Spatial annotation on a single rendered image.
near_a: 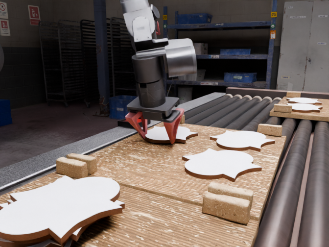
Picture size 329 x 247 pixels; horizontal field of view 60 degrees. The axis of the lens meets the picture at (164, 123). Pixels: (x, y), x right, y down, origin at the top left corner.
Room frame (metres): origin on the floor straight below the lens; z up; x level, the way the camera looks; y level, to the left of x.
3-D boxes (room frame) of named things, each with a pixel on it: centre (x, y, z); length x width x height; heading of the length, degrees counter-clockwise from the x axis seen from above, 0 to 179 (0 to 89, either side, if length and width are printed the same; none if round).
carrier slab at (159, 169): (0.58, -0.06, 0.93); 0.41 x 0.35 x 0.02; 153
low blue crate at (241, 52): (4.99, -1.21, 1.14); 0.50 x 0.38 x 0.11; 77
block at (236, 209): (0.32, -0.08, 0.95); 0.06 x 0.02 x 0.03; 62
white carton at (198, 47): (5.30, -0.57, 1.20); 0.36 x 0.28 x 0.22; 56
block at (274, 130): (0.70, -0.27, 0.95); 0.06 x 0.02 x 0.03; 63
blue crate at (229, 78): (5.00, -1.33, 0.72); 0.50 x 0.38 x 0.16; 61
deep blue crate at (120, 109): (4.96, 0.67, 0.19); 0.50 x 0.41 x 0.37; 62
